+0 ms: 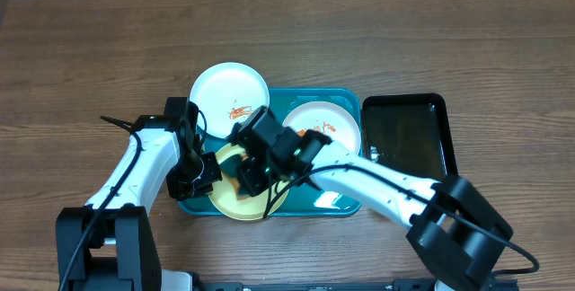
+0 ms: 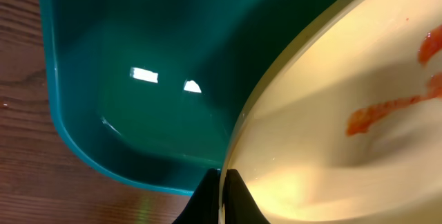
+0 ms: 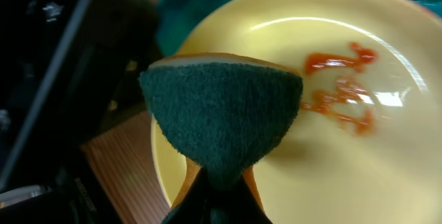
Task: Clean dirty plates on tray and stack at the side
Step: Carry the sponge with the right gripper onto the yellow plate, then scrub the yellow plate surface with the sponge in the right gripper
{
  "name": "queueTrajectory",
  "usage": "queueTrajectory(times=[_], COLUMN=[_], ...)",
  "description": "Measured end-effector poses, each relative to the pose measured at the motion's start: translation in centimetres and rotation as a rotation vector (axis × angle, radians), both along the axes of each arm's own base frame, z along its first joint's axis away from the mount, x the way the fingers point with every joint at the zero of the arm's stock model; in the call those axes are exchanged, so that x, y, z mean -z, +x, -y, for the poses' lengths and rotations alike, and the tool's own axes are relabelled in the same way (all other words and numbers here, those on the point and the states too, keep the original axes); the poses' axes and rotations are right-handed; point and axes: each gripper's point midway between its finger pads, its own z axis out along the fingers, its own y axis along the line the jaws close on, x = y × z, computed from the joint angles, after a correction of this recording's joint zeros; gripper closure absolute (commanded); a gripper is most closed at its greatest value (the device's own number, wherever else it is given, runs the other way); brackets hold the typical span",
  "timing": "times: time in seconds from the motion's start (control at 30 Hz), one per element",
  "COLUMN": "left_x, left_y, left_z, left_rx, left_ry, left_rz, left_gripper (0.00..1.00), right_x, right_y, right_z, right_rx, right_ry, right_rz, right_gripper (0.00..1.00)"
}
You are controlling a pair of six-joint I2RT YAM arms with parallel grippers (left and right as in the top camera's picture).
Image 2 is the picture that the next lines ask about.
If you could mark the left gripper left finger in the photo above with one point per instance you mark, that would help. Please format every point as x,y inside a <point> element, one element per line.
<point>203,206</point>

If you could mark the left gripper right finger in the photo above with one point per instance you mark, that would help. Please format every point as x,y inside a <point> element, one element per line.
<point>239,205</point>

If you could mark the teal plastic tray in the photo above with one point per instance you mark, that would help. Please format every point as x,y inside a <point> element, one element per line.
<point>148,92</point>

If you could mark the yellow plate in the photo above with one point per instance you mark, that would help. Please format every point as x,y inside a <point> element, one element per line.
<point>345,126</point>

